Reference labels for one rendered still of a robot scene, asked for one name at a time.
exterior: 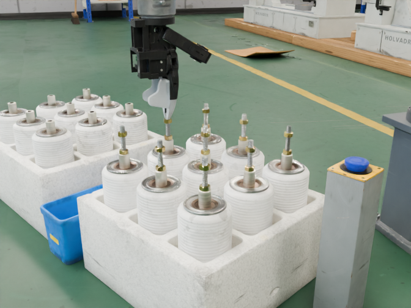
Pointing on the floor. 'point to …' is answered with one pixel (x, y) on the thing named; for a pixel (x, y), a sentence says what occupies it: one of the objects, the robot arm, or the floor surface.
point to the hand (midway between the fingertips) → (170, 112)
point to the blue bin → (65, 226)
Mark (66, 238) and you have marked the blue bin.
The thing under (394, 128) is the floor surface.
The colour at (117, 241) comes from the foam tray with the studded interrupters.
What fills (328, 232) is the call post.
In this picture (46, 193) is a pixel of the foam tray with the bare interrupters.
